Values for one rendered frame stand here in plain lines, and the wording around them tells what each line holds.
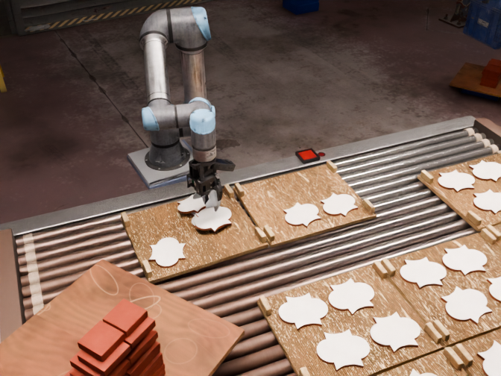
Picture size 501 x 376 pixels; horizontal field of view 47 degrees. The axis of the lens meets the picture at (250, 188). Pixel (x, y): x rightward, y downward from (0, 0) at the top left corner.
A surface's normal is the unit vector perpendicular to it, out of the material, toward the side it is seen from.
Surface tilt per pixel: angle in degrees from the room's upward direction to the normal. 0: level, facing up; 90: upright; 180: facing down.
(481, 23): 90
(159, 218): 0
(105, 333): 0
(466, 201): 0
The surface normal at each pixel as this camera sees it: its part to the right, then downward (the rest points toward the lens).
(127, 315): 0.00, -0.81
